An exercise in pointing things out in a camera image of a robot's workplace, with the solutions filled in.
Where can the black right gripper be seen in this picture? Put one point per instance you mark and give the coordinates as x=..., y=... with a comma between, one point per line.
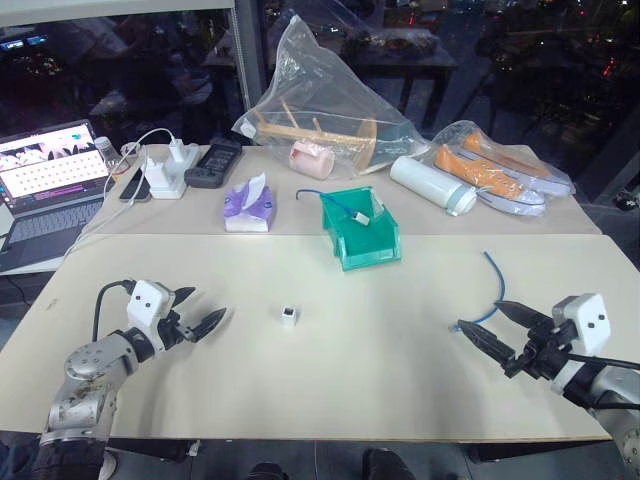
x=537, y=357

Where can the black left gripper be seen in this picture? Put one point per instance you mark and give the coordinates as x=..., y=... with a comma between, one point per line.
x=172, y=332

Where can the small white cube adapter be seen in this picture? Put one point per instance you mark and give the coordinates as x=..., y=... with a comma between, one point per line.
x=289, y=320

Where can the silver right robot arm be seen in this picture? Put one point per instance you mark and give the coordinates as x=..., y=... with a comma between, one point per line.
x=620, y=390

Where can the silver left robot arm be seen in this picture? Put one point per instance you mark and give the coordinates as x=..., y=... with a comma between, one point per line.
x=90, y=365

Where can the purple tissue pack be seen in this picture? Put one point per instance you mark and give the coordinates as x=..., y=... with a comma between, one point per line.
x=247, y=210

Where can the white power strip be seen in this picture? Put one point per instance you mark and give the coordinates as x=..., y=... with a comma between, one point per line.
x=172, y=180

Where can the black smartphone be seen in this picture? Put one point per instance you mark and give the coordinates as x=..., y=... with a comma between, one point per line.
x=132, y=190

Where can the white charger adapter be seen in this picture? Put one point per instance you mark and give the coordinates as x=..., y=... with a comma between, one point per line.
x=177, y=151
x=153, y=172

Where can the black handheld device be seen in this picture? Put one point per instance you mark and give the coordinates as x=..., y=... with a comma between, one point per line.
x=212, y=162

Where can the green plastic bin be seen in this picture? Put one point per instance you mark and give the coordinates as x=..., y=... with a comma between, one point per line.
x=370, y=250

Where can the white water bottle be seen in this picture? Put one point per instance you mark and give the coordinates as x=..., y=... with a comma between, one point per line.
x=425, y=182

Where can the orange canvas shoe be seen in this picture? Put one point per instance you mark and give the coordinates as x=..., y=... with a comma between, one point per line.
x=465, y=165
x=487, y=147

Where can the grey laptop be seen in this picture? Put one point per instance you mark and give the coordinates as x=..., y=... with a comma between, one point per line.
x=50, y=215

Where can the small clear bottle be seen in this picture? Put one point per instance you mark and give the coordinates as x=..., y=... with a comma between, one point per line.
x=107, y=157

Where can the clear plastic shoe bag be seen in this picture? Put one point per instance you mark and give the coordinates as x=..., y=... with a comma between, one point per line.
x=450, y=135

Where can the wooden rack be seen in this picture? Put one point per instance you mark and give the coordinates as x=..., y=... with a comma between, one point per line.
x=367, y=145

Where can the large clear plastic bag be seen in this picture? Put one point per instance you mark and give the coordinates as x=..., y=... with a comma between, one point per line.
x=310, y=75

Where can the dark background table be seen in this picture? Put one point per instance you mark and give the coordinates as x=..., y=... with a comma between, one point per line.
x=400, y=57

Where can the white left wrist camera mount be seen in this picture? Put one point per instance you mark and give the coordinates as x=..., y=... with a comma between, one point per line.
x=147, y=300

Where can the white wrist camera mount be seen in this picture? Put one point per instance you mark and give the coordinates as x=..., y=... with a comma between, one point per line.
x=587, y=315
x=147, y=300

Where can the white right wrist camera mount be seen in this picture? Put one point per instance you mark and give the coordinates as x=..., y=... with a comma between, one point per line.
x=587, y=315

